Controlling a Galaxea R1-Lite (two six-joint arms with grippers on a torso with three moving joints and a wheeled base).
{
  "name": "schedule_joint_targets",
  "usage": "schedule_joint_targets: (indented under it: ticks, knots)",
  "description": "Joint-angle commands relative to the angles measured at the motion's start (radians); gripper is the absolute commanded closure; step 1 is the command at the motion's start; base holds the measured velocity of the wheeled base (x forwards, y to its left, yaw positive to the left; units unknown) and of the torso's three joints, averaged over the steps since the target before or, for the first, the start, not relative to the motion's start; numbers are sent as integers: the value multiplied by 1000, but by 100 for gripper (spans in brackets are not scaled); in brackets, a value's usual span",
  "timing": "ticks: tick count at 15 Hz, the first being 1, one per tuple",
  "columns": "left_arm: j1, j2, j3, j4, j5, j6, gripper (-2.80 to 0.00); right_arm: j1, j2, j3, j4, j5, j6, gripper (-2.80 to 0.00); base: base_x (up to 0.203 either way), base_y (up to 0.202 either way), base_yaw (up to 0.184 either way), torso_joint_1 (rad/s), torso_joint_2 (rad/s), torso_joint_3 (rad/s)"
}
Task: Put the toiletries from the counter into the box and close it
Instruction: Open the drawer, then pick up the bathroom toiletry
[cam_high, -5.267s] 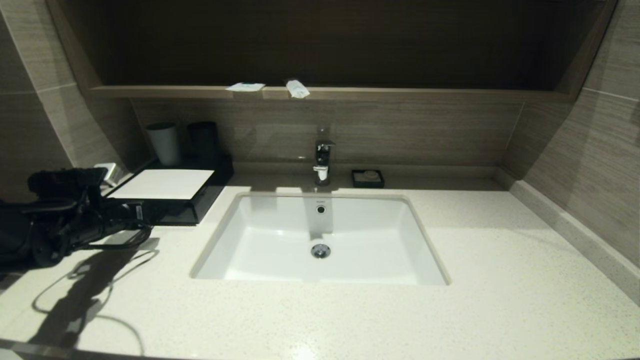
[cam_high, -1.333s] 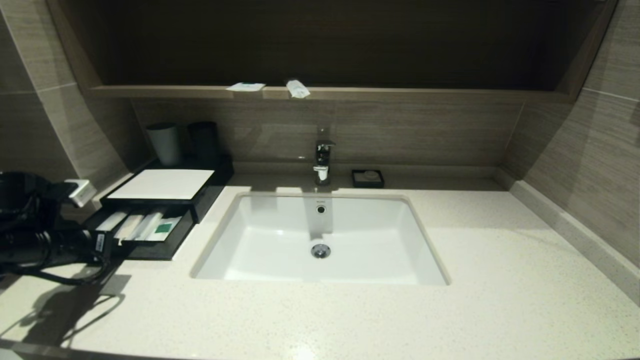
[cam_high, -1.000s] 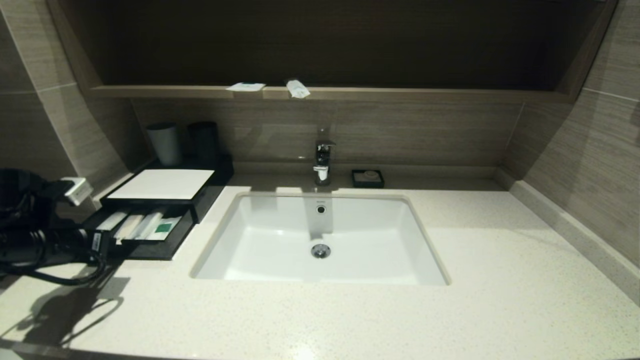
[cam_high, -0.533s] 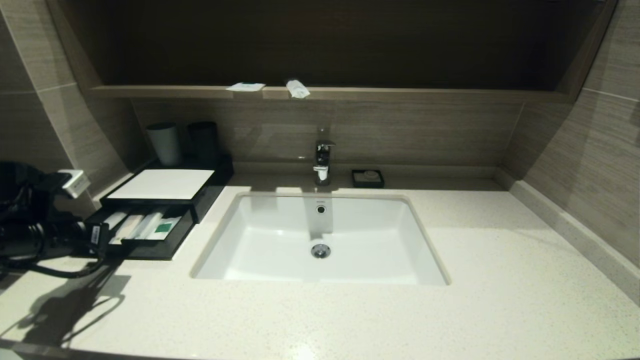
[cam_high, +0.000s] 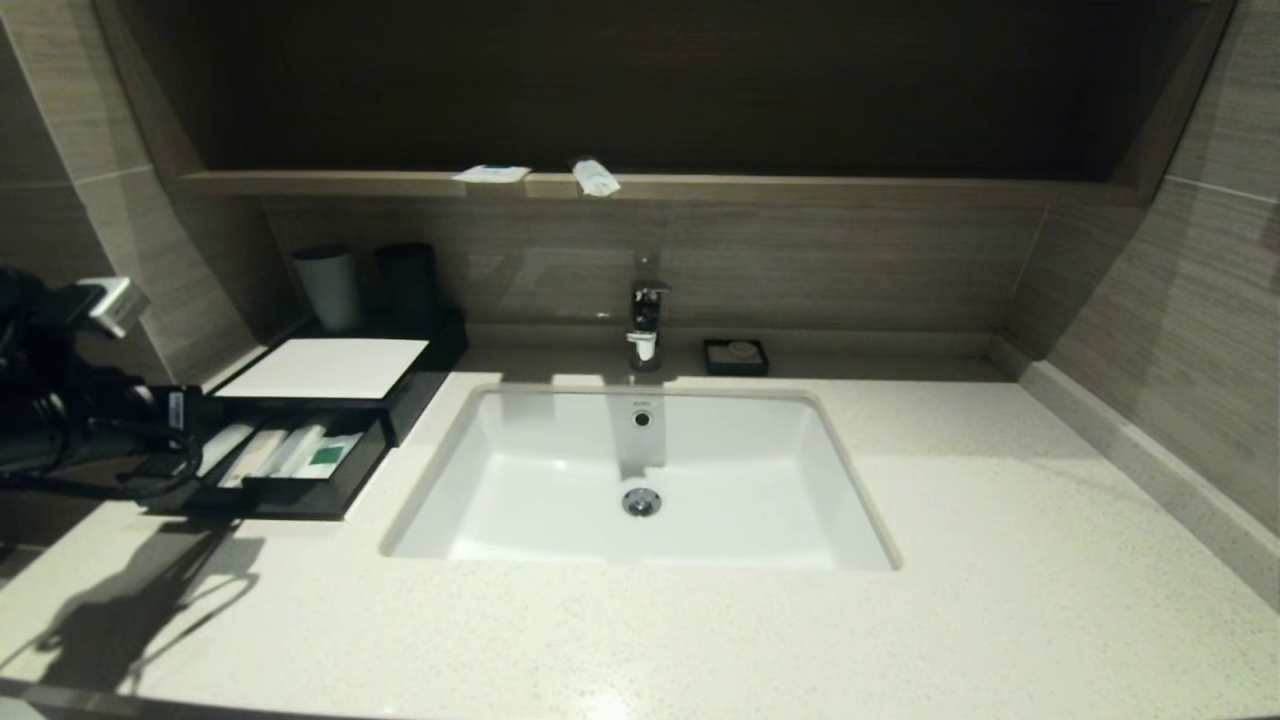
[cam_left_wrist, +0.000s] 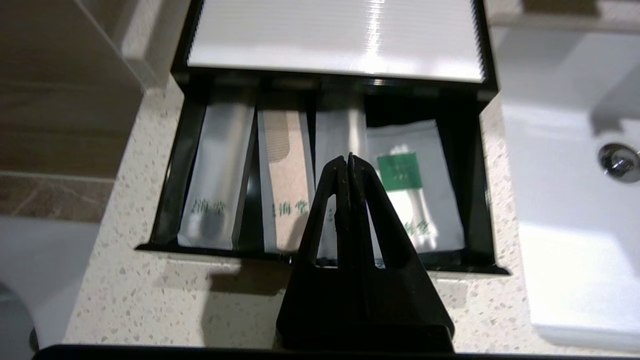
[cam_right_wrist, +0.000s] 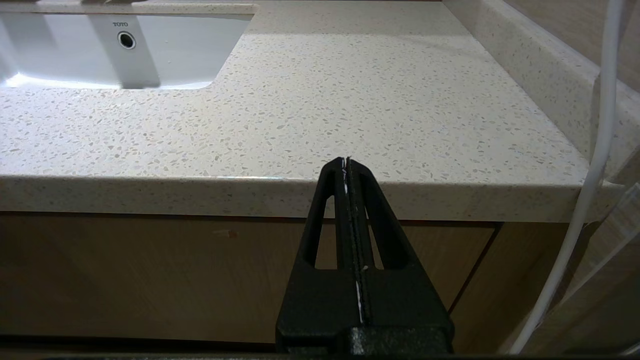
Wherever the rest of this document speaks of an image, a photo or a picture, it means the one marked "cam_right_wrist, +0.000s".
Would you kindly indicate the sink overflow hole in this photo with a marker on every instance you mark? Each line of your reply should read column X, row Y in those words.
column 126, row 40

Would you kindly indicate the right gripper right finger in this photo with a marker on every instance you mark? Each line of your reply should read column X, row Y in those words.
column 405, row 300

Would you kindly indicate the white sink basin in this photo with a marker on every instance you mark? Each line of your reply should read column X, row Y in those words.
column 60, row 55

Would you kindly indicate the wooden cabinet door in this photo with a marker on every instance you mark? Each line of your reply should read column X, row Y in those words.
column 150, row 275
column 515, row 280

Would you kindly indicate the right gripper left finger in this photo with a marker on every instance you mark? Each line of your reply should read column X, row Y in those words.
column 315, row 300

